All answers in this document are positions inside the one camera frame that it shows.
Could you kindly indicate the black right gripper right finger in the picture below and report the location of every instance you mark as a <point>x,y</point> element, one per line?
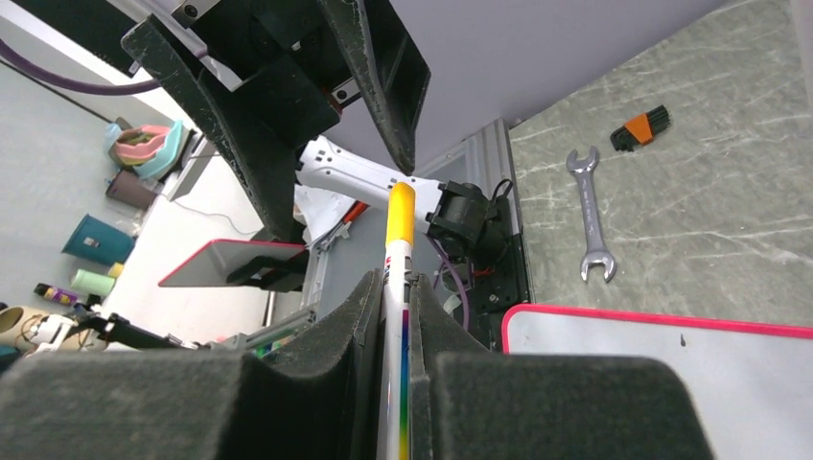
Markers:
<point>468,402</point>

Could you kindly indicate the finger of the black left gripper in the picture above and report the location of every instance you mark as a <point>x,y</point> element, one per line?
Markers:
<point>261,126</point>
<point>391,73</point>

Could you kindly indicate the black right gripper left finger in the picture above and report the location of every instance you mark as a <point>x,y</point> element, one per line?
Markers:
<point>311,399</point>

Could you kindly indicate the white rainbow marker pen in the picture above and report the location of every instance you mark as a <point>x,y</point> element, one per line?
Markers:
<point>393,440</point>

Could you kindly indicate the pink framed whiteboard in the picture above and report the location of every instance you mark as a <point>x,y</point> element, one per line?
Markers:
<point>235,263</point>
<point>750,382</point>

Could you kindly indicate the silver open-end wrench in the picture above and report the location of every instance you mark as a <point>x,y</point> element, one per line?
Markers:
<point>596,252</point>

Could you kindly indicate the teal cup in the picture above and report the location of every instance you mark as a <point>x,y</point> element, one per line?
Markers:
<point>99,242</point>

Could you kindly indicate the light green cylinder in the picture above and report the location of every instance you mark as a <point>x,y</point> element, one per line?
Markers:
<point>92,283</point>

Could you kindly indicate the orange black hex key set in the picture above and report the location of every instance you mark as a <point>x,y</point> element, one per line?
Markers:
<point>641,130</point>

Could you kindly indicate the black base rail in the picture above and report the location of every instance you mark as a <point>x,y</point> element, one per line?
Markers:
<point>493,289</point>

